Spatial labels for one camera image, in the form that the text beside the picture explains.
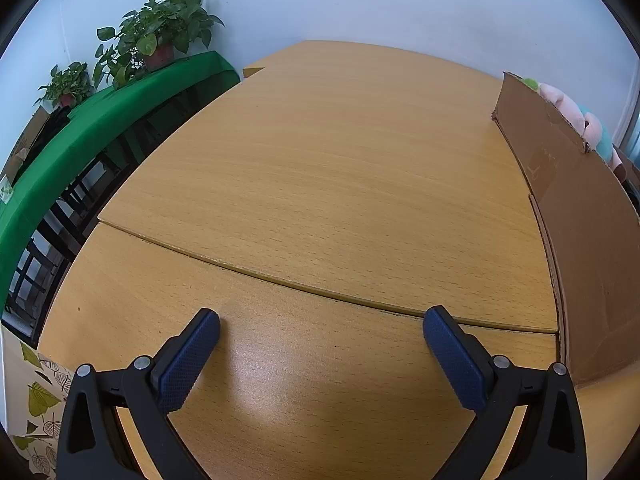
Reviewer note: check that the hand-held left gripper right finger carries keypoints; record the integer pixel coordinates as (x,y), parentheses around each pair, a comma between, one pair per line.
(457,360)

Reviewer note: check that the wooden desk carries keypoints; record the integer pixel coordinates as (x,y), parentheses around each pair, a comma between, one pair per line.
(325,185)

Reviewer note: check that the teal and pink plush toy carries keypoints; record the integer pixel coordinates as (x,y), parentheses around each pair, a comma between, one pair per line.
(565,102)

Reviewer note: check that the large cardboard box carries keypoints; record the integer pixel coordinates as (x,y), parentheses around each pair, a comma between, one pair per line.
(590,260)

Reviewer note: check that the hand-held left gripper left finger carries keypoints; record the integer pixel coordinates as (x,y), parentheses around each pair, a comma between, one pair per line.
(182,365)

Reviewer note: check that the green tablecloth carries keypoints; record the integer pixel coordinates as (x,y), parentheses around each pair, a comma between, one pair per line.
(100,110)

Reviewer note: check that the large potted green plant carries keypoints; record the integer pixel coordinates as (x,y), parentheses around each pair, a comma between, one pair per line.
(165,20)

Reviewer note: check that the open cardboard carton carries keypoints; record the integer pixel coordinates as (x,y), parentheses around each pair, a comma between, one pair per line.
(25,142)

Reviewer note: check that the small potted green plant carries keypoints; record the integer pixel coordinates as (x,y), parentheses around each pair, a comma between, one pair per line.
(67,82)

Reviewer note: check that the leaf-print bag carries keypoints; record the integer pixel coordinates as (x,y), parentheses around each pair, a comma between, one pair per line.
(40,400)

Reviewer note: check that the small cardboard box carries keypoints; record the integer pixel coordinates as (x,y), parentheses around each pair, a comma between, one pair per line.
(252,71)

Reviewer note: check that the black chair frame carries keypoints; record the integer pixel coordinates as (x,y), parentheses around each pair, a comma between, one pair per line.
(75,200)

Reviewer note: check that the metal window frame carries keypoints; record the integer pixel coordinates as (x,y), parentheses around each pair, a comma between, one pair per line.
(631,130)

